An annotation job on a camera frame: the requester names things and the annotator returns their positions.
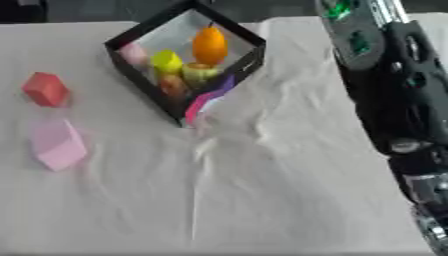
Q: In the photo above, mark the silver and black right robot arm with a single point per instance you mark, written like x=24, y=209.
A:
x=414, y=86

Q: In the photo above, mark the black box with white inside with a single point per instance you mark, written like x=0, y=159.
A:
x=129, y=70

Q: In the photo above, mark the magenta block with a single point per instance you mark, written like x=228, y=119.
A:
x=197, y=106

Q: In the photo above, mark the purple block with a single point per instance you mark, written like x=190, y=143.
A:
x=228, y=85

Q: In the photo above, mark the yellow-green toy cup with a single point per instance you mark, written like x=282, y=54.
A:
x=198, y=73

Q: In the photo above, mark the orange block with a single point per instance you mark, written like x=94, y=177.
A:
x=174, y=86

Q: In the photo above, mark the orange toy pear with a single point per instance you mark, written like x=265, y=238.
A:
x=210, y=45

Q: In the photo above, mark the yellow block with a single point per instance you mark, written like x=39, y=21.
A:
x=167, y=61

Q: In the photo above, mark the small pink block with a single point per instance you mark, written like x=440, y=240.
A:
x=134, y=54

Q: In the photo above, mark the large pink block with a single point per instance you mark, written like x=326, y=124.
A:
x=58, y=146

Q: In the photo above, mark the red cube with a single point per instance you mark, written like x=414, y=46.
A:
x=45, y=89

